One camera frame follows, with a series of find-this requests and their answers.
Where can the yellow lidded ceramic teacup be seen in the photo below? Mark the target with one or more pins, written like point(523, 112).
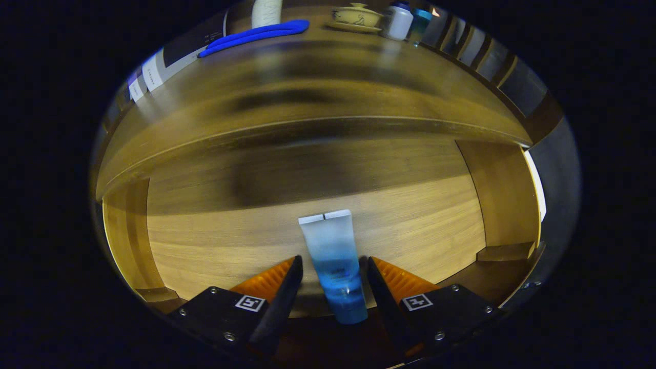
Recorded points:
point(359, 16)

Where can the white pump bottle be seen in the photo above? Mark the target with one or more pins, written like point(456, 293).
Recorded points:
point(266, 13)

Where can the wooden countertop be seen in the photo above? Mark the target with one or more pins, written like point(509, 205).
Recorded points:
point(333, 66)

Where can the blue cosmetic tube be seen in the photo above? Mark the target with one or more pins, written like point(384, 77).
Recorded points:
point(333, 256)

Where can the teal clear bottle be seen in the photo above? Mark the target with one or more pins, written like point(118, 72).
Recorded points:
point(421, 20)

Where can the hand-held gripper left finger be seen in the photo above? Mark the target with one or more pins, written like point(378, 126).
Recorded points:
point(282, 302)

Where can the purple book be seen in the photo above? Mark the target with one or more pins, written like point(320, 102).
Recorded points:
point(136, 87)

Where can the blue folded cloth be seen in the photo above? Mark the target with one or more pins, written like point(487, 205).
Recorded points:
point(256, 36)

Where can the white bottle with blue cap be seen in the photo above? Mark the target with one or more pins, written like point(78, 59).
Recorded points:
point(398, 23)

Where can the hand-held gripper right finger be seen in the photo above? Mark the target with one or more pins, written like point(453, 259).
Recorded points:
point(384, 307)

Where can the white book with portrait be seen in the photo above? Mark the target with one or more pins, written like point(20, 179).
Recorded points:
point(179, 54)

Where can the yellow ceramic saucer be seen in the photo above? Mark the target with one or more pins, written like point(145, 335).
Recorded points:
point(353, 28)

